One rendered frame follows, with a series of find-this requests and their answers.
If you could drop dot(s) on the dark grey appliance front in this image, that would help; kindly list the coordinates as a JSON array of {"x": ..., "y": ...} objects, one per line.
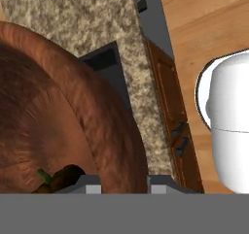
[{"x": 155, "y": 21}]

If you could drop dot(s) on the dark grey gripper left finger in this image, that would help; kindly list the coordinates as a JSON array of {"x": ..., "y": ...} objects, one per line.
[{"x": 90, "y": 182}]

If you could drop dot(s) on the brown wooden cupboard door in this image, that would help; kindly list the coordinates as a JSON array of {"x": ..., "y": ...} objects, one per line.
[
  {"x": 189, "y": 170},
  {"x": 168, "y": 92}
]

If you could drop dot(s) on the dark grey sink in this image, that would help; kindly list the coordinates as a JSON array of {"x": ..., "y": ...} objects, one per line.
[{"x": 108, "y": 68}]

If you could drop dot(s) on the brown wooden bowl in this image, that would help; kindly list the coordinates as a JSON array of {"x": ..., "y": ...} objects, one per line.
[{"x": 58, "y": 115}]

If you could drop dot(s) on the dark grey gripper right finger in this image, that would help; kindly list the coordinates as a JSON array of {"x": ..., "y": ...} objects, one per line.
[{"x": 159, "y": 181}]

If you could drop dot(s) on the brown vegetable with green stem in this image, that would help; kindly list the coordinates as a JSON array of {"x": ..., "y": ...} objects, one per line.
[{"x": 64, "y": 177}]

